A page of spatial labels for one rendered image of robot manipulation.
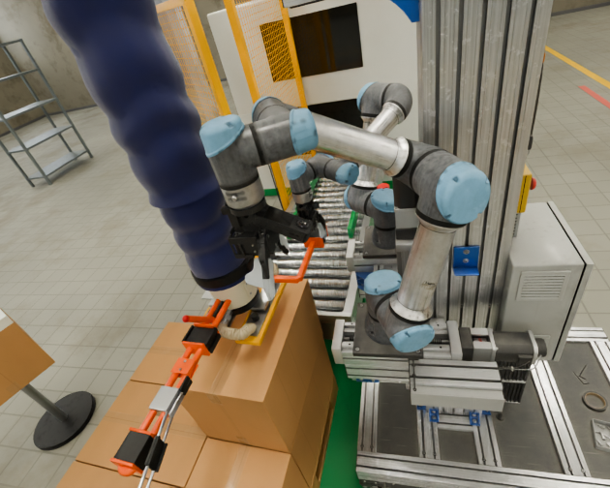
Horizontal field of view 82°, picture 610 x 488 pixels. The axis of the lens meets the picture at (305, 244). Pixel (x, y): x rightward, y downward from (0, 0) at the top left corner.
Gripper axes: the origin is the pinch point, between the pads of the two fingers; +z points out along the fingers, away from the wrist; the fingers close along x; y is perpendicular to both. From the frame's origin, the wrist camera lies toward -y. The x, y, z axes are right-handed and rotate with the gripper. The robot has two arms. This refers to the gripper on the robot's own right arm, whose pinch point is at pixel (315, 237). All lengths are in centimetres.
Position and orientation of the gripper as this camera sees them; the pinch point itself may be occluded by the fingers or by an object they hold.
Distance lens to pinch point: 148.0
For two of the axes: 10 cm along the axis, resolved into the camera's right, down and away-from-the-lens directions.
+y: -2.5, 6.3, -7.4
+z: 2.2, 7.8, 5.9
